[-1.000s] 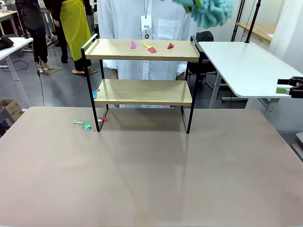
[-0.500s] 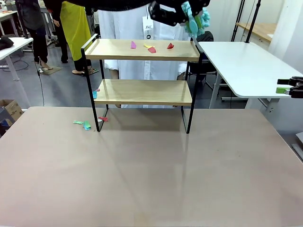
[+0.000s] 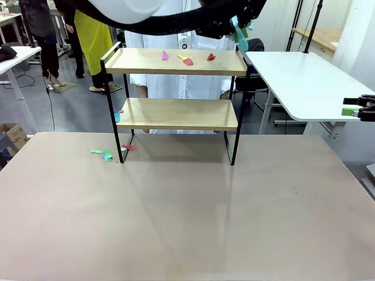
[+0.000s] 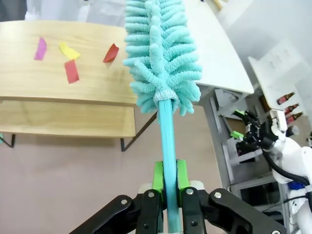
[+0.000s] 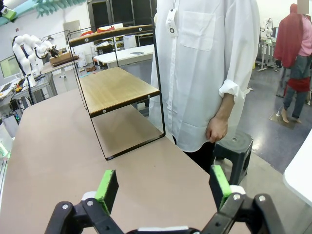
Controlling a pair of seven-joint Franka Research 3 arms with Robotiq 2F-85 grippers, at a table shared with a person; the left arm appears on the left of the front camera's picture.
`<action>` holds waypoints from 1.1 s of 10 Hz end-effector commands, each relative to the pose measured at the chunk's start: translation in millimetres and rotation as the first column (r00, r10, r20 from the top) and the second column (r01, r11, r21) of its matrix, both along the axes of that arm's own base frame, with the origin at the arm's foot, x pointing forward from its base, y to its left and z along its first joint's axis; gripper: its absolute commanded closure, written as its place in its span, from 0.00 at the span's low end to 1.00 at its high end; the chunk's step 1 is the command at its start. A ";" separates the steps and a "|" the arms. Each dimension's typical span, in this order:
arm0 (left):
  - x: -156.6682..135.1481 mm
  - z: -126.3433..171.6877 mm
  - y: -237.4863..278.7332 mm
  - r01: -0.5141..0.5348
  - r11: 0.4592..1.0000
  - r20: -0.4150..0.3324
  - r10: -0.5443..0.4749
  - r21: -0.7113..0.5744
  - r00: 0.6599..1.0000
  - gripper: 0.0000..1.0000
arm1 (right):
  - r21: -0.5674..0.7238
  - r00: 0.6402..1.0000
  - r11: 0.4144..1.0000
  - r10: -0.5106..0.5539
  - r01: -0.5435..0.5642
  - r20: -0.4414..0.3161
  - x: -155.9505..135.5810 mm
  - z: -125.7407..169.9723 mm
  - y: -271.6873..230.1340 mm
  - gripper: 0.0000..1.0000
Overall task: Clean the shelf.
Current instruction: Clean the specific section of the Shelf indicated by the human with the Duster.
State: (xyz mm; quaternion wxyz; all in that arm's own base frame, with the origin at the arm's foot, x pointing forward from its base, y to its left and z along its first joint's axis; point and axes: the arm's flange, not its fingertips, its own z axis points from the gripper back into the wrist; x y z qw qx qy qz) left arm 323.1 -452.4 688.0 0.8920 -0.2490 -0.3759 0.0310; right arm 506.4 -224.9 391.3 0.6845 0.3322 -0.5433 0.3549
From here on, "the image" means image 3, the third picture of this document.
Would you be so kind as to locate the black bag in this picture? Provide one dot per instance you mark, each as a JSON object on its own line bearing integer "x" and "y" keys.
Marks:
{"x": 7, "y": 53}

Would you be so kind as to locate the brown floor mat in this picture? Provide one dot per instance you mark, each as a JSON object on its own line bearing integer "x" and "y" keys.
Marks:
{"x": 65, "y": 87}

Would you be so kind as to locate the person in white lab coat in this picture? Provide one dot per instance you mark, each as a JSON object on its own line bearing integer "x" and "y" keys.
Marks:
{"x": 164, "y": 85}

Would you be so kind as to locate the person in dark shirt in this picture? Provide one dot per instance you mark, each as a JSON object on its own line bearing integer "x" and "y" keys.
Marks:
{"x": 48, "y": 55}

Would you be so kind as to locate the white name badge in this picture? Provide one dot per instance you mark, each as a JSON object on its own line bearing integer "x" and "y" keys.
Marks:
{"x": 183, "y": 42}

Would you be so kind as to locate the person left hand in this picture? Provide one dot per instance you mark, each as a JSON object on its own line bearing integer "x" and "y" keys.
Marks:
{"x": 225, "y": 94}

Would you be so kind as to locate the cluttered background desk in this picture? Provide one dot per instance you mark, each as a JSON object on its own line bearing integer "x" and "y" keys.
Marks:
{"x": 10, "y": 20}

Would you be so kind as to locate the person in black trousers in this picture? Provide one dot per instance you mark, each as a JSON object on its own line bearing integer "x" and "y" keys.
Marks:
{"x": 76, "y": 55}

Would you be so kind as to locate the teal green paper scrap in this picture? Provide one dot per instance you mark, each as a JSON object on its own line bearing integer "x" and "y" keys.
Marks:
{"x": 107, "y": 155}

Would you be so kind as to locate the yellow paper scrap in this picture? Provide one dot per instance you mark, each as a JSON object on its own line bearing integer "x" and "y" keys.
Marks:
{"x": 184, "y": 57}

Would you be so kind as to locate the grey metal floor bar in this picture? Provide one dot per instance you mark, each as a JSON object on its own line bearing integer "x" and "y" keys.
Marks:
{"x": 369, "y": 187}

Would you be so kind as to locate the black tripod stand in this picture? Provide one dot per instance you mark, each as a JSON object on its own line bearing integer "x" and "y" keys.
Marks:
{"x": 295, "y": 26}

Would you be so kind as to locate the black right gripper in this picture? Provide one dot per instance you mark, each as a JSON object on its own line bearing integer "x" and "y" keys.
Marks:
{"x": 370, "y": 109}

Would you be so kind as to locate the black thick pole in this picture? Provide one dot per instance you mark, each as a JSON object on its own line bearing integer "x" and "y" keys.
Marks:
{"x": 313, "y": 26}

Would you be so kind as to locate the white desk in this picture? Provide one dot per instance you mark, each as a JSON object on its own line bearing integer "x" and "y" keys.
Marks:
{"x": 20, "y": 54}

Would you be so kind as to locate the black office chair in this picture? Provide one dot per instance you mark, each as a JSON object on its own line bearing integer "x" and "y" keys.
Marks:
{"x": 257, "y": 45}

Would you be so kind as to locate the person right hand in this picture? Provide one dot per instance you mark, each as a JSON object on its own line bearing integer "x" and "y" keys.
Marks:
{"x": 142, "y": 91}

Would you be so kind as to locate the two-tier wooden shelf black frame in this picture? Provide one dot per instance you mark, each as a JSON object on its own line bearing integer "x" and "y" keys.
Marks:
{"x": 175, "y": 114}

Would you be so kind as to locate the person in yellow apron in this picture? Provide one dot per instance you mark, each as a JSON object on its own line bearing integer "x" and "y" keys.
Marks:
{"x": 93, "y": 38}

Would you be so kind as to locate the wooden background table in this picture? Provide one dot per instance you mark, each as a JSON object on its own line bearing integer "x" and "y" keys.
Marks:
{"x": 325, "y": 36}

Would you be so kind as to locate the cardboard box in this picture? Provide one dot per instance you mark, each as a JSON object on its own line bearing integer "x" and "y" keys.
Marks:
{"x": 14, "y": 137}

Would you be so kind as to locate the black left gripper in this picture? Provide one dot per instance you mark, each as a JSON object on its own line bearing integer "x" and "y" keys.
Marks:
{"x": 214, "y": 27}

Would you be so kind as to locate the pink paper scrap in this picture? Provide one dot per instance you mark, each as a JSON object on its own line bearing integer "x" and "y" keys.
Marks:
{"x": 165, "y": 55}

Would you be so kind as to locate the teal hand brush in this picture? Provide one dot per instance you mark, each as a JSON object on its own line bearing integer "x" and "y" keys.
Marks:
{"x": 242, "y": 44}

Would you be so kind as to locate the folded red paper scrap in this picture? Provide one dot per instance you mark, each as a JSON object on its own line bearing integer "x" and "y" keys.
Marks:
{"x": 211, "y": 57}

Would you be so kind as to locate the long red paper scrap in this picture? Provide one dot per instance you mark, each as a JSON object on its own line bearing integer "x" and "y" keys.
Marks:
{"x": 128, "y": 147}

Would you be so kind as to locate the white side table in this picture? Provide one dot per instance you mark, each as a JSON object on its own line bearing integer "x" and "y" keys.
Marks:
{"x": 307, "y": 82}

